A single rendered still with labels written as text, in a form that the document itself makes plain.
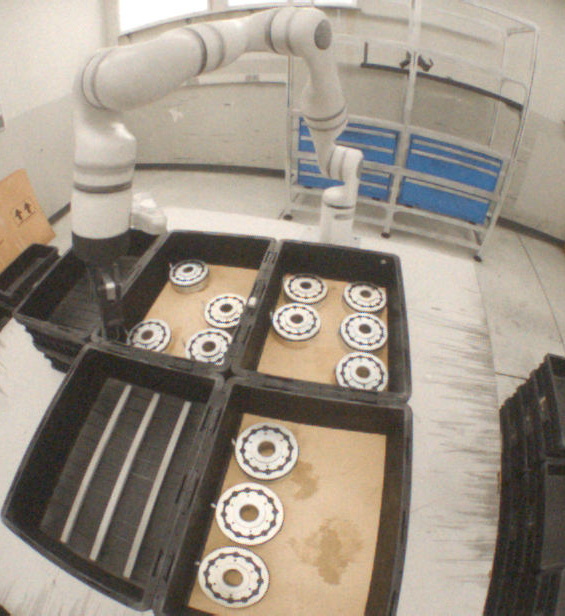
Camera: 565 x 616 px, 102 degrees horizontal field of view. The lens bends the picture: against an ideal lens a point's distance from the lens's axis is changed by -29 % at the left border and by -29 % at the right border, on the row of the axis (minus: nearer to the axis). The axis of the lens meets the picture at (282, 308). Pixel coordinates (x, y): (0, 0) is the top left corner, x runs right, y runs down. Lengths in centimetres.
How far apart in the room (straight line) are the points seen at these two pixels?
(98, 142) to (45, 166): 346
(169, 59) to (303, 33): 24
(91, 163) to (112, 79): 9
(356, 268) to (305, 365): 29
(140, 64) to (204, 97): 341
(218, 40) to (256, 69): 303
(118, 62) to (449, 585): 92
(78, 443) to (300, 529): 44
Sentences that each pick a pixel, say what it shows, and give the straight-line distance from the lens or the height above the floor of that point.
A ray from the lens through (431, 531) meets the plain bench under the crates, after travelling 73.
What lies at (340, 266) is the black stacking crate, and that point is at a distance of 81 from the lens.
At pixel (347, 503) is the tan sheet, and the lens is 55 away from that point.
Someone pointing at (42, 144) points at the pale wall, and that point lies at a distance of 377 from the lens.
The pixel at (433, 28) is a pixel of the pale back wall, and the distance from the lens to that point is 323.
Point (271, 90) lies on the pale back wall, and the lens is 339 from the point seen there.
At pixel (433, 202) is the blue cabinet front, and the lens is 256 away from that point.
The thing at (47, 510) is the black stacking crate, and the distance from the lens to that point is 69.
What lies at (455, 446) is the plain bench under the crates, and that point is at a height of 70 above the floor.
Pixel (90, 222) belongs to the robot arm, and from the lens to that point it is 36.
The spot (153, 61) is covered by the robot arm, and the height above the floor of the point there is 137.
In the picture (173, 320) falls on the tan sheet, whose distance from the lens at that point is 77.
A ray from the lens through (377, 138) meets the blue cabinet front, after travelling 239.
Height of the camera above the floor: 137
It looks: 45 degrees down
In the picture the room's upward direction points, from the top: straight up
